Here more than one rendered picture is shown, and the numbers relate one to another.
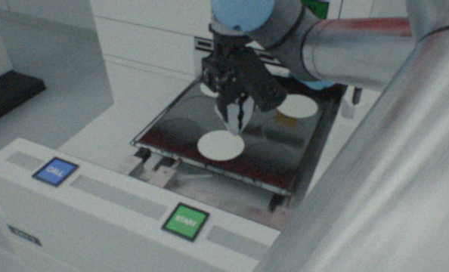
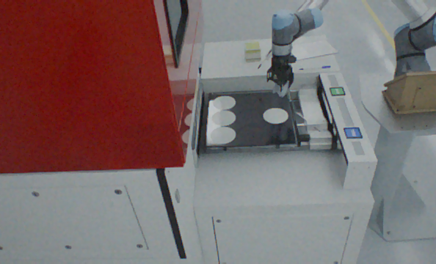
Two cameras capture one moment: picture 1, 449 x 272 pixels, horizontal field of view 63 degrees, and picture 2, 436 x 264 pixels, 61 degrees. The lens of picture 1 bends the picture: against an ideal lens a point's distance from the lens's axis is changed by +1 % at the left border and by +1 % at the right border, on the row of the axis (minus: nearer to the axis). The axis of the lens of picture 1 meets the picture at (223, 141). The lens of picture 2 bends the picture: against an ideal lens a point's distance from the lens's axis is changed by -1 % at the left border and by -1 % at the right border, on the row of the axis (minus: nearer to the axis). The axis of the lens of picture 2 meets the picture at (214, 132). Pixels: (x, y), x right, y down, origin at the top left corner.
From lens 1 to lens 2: 1.69 m
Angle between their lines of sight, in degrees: 77
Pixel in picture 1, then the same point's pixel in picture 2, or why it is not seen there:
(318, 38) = not seen: hidden behind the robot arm
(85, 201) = (355, 117)
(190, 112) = (257, 136)
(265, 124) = (248, 108)
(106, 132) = (282, 190)
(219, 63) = (283, 69)
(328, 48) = not seen: hidden behind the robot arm
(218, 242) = (336, 84)
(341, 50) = not seen: hidden behind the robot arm
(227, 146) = (275, 113)
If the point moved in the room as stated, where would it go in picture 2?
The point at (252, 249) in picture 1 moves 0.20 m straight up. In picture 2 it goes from (332, 78) to (337, 35)
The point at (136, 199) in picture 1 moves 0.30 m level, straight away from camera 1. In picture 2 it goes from (340, 107) to (291, 146)
